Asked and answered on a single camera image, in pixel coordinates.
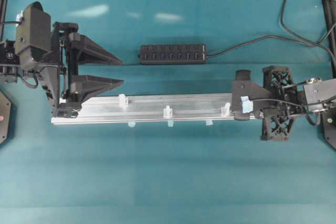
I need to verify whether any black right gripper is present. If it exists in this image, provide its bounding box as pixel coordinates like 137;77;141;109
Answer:
260;66;305;141

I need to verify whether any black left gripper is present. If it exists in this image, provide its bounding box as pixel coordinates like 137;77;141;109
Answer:
36;22;124;118

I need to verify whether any black USB cable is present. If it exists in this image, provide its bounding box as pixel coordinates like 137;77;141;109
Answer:
280;0;336;45

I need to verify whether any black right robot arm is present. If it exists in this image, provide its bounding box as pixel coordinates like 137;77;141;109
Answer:
260;66;335;147

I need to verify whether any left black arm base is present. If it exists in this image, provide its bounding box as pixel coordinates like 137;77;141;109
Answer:
0;92;12;144

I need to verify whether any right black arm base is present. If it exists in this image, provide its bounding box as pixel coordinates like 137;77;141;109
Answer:
322;108;336;149

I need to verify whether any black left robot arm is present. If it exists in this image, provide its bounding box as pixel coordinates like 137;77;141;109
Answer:
1;22;123;118

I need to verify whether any black USB hub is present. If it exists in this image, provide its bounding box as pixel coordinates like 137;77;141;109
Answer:
139;44;207;65

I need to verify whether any right blue tape piece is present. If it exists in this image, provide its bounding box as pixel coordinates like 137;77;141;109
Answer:
205;120;213;126

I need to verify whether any right camera cable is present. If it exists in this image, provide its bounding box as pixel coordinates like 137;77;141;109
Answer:
248;97;336;108

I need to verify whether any camera cable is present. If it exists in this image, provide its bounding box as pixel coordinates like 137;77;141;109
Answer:
0;13;24;27
248;97;336;108

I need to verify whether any left white cable ring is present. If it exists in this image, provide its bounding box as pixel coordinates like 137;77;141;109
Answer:
118;93;129;108

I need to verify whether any white cable ring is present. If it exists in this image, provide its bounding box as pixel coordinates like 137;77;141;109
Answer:
220;102;232;116
118;93;129;108
163;105;174;119

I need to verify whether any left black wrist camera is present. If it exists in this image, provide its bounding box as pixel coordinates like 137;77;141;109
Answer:
15;2;51;71

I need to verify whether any right white cable ring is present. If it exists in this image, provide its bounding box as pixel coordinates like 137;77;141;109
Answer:
220;102;232;116

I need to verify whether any black hub power cable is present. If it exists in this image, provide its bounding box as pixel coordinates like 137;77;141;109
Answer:
208;34;336;58

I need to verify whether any silver aluminium rail plate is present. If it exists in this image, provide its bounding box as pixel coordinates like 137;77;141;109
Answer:
50;92;265;125

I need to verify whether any left camera cable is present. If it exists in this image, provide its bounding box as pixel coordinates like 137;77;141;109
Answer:
0;13;24;27

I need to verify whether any middle white cable ring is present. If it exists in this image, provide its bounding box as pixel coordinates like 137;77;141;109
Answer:
163;105;174;119

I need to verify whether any left black frame post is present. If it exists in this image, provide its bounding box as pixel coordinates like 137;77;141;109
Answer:
0;0;9;41

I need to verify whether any black frame post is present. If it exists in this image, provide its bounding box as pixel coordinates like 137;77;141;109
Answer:
321;0;336;78
0;0;9;41

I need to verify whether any right black frame post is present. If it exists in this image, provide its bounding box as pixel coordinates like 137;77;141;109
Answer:
321;0;336;78

